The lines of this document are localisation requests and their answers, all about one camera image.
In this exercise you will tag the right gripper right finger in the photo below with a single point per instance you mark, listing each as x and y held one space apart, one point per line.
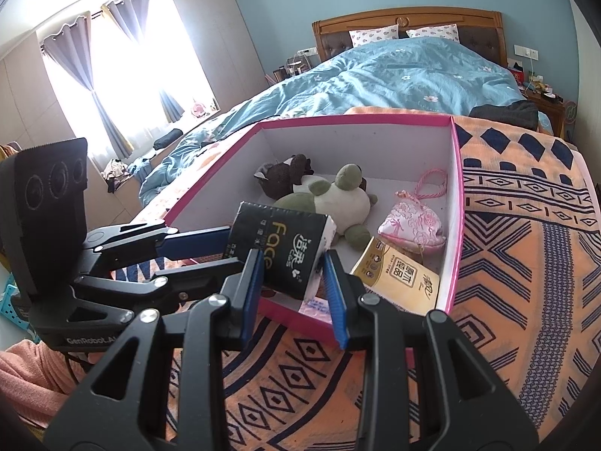
426 387

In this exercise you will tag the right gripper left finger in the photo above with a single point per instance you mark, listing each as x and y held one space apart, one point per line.
160 386

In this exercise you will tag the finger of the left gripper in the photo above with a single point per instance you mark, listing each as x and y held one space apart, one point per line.
188 277
188 241

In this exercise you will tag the black Face tissue pack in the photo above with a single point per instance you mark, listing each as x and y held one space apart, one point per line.
292 243

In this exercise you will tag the pink floral tissue pack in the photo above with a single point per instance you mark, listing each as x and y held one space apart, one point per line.
316 308

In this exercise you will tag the dark brown plush toy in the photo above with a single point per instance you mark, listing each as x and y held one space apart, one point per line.
278 179

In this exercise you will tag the yellow tissue pack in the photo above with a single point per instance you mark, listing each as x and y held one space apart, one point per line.
398 278

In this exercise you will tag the green turtle plush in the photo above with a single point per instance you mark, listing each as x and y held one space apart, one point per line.
344 200

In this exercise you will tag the pink silk drawstring pouch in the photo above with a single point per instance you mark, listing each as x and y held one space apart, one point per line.
412 225

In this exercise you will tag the pink sleeved left forearm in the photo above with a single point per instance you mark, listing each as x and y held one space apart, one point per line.
36 380

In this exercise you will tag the orange patterned blanket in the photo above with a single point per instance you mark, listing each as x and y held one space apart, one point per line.
528 289

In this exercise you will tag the left purple curtain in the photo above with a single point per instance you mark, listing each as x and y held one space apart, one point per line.
71 49

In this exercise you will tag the purple curtain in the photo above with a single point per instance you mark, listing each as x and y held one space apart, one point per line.
131 16
71 49

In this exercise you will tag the pink cardboard box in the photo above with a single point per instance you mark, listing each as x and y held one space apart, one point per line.
375 187

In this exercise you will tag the right purple curtain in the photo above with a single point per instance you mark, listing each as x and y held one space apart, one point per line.
131 16

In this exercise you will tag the left patterned pillow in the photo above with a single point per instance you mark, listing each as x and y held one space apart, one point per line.
380 34

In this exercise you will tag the patterned pillow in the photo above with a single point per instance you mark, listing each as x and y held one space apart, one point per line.
447 32
380 34

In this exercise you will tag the blue duvet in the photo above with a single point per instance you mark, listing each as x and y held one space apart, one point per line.
430 74

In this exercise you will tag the dark folded clothing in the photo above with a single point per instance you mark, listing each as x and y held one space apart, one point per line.
523 113

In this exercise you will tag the right wooden nightstand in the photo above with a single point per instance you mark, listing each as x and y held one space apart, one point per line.
555 112

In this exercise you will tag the right patterned pillow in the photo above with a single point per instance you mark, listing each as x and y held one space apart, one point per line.
447 32

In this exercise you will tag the wooden headboard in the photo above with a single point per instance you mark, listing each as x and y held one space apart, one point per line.
480 30

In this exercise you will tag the black camera box left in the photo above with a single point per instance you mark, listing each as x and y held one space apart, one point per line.
43 215

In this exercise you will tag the white wall socket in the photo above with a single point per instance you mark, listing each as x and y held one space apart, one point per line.
526 52

